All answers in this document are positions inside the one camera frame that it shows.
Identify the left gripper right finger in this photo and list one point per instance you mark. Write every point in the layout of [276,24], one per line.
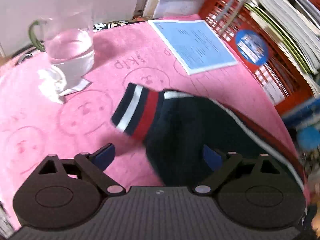
[226,167]

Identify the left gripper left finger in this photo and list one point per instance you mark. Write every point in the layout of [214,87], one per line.
[91,167]

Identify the navy white zip jacket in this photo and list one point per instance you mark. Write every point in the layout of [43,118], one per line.
[183,134]

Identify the pink bunny print towel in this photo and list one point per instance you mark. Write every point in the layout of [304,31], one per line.
[33,127]

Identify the blue plush ball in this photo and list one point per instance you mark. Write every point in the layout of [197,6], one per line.
[308,138]

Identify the blue printed paper sheet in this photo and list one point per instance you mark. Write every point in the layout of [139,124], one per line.
[194,44]

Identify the clear glass water pitcher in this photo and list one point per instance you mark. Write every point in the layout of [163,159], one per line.
[66,35]

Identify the red plastic crate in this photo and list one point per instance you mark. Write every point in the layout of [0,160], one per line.
[260,52]

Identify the stack of magazines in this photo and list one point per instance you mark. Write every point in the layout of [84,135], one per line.
[288,17]

